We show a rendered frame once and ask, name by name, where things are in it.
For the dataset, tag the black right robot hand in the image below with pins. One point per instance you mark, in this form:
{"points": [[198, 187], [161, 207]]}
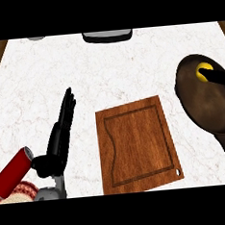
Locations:
{"points": [[219, 76]]}

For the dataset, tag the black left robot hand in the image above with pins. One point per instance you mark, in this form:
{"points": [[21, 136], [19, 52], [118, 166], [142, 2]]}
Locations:
{"points": [[57, 145]]}

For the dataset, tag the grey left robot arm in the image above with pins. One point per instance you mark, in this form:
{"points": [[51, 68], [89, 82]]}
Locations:
{"points": [[54, 192]]}

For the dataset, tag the yellow lemon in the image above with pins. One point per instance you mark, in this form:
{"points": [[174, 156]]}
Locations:
{"points": [[202, 67]]}

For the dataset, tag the dark brown pan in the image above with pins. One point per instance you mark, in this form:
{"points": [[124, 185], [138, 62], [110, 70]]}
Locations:
{"points": [[203, 103]]}

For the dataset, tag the brown wooden cutting board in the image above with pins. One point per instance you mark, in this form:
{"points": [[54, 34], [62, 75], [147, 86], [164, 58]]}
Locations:
{"points": [[139, 144]]}

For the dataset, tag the red can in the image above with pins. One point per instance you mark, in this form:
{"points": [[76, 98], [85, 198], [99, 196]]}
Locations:
{"points": [[12, 174]]}

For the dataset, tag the red and cream cupcake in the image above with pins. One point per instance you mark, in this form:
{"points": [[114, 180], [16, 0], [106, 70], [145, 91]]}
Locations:
{"points": [[18, 194]]}

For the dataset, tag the grey rounded object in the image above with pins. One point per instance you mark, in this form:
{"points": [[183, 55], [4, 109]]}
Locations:
{"points": [[36, 38]]}

